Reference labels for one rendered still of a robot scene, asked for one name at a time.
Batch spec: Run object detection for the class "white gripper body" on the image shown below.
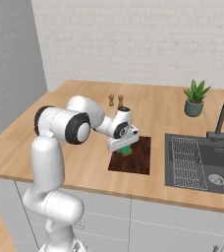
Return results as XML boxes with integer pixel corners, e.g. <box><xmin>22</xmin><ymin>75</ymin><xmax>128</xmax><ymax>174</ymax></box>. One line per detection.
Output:
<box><xmin>107</xmin><ymin>132</ymin><xmax>140</xmax><ymax>153</ymax></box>

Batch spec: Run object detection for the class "green sponge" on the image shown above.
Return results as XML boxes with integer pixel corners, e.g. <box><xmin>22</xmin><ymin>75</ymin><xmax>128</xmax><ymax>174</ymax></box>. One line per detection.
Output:
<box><xmin>118</xmin><ymin>146</ymin><xmax>134</xmax><ymax>158</ymax></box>

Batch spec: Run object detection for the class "dark wooden cutting board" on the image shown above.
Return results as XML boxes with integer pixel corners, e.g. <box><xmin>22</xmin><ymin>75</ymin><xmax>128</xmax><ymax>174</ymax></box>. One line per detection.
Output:
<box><xmin>107</xmin><ymin>135</ymin><xmax>152</xmax><ymax>175</ymax></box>

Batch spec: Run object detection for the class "brown salt shaker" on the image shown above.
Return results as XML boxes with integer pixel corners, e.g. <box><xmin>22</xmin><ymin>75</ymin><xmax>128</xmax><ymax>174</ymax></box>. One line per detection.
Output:
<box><xmin>117</xmin><ymin>94</ymin><xmax>125</xmax><ymax>109</ymax></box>

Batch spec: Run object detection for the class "white cupboard door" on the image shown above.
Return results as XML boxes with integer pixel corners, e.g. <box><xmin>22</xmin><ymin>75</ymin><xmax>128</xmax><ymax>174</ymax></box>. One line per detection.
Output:
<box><xmin>128</xmin><ymin>198</ymin><xmax>224</xmax><ymax>252</ymax></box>
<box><xmin>15</xmin><ymin>181</ymin><xmax>132</xmax><ymax>252</ymax></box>

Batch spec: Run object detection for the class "green plant in grey pot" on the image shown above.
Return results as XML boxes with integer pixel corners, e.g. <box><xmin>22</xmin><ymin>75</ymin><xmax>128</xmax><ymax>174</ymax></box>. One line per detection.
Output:
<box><xmin>183</xmin><ymin>79</ymin><xmax>212</xmax><ymax>118</ymax></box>

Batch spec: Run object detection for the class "dark grey sink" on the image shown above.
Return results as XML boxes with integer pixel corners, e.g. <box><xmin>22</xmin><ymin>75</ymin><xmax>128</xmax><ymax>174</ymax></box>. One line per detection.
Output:
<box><xmin>164</xmin><ymin>132</ymin><xmax>224</xmax><ymax>197</ymax></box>

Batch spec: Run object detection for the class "dark grey tap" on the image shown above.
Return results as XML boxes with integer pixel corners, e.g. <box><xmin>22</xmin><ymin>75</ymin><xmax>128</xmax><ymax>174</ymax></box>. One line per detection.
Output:
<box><xmin>205</xmin><ymin>98</ymin><xmax>224</xmax><ymax>144</ymax></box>

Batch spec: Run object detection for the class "wire dish rack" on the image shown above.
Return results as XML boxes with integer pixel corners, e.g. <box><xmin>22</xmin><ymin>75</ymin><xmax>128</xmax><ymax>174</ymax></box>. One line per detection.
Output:
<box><xmin>171</xmin><ymin>136</ymin><xmax>209</xmax><ymax>191</ymax></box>

